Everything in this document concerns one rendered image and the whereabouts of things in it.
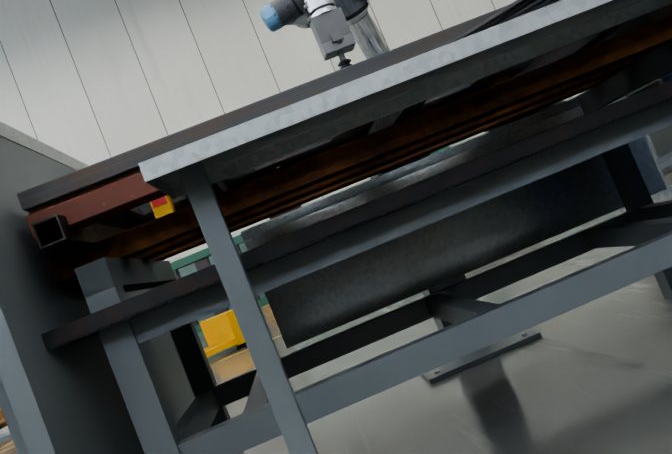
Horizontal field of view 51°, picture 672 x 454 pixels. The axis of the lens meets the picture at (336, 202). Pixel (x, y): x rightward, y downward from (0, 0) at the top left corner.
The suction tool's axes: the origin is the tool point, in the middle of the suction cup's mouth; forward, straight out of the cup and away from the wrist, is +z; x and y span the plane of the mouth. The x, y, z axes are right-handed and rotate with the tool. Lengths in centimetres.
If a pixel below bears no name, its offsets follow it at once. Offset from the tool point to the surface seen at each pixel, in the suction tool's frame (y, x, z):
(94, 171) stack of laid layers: -62, -42, 11
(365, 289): -14, 36, 57
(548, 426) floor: 5, -30, 95
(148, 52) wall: -109, 998, -380
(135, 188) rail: -55, -42, 17
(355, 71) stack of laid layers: -6.8, -42.8, 11.2
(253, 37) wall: 64, 994, -340
